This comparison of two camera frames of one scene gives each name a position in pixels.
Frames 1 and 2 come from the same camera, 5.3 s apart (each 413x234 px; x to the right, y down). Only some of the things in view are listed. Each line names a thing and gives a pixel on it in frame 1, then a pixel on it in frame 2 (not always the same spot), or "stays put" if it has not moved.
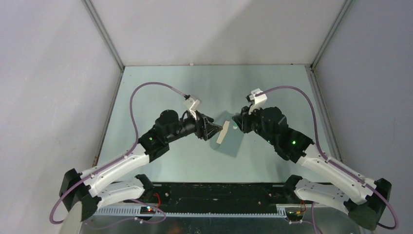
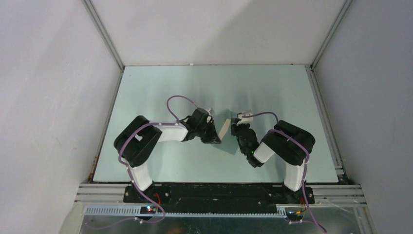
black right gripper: [243, 119] → [234, 127]
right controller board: [292, 215] stays put
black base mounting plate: [215, 197] stays put
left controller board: [147, 210] stays put
